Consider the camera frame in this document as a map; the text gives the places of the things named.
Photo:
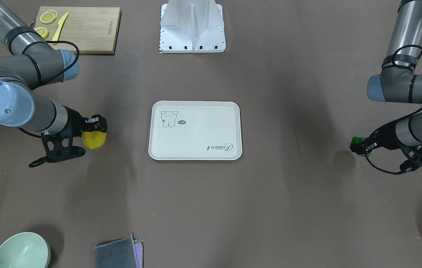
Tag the pink cloth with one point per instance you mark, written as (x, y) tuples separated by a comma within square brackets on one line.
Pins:
[(138, 244)]

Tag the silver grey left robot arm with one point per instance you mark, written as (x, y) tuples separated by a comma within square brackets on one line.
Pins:
[(398, 82)]

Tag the grey folded cloth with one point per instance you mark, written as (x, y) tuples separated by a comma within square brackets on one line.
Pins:
[(116, 254)]

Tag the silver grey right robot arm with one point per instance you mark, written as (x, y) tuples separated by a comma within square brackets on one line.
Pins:
[(34, 63)]

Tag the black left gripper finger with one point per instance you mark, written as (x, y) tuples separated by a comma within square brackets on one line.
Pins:
[(370, 144)]

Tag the cream rectangular tray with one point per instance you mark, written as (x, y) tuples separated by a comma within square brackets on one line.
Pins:
[(195, 130)]

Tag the lemon slice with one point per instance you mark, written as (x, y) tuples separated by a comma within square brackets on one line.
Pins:
[(53, 12), (46, 18), (43, 32)]

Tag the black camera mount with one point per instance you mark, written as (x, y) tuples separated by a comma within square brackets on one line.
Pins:
[(414, 158)]

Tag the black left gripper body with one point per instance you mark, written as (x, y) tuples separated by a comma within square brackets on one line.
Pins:
[(386, 137)]

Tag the yellow plastic knife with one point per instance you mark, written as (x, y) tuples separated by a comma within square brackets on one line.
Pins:
[(61, 23)]

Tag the wooden cutting board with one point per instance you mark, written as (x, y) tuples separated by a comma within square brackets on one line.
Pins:
[(93, 29)]

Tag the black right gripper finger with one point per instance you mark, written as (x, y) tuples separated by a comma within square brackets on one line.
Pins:
[(96, 123)]

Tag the green lime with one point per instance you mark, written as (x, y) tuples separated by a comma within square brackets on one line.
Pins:
[(357, 146)]

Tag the yellow lemon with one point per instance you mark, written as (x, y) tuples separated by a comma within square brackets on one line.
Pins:
[(93, 140)]

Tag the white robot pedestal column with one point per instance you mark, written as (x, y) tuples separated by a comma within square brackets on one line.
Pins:
[(192, 26)]

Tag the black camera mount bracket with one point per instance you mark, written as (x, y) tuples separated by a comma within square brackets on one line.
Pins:
[(58, 148)]

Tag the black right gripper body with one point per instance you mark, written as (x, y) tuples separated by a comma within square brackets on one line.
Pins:
[(72, 121)]

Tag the mint green bowl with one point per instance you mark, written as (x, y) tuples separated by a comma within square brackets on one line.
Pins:
[(25, 250)]

